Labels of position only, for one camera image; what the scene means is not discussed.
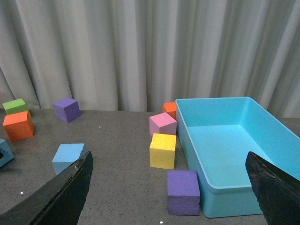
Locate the orange foam cube behind pink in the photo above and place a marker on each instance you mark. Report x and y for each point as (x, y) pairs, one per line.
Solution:
(170, 108)

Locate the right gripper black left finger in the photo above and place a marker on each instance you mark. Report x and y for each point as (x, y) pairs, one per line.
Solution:
(59, 202)

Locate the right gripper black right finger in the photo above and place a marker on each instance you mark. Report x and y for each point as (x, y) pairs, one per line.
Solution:
(277, 192)

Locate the light blue plastic bin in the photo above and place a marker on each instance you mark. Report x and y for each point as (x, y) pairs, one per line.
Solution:
(217, 134)

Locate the purple foam cube near bin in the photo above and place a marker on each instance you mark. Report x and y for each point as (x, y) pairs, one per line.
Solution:
(183, 193)

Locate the green foam cube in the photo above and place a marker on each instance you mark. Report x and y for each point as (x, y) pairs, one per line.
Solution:
(15, 106)

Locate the yellow foam cube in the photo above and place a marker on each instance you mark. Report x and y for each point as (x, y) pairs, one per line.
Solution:
(162, 151)

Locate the light blue foam cube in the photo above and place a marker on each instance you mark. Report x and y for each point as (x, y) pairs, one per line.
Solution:
(66, 155)

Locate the orange foam cube left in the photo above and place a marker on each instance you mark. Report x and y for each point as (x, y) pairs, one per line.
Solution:
(18, 126)

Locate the purple foam cube far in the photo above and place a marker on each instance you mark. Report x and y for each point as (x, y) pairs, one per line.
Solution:
(67, 109)

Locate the grey curtain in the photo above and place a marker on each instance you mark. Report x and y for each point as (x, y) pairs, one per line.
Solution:
(135, 55)

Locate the light blue cube with marks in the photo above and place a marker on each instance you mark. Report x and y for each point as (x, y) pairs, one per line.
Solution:
(6, 154)

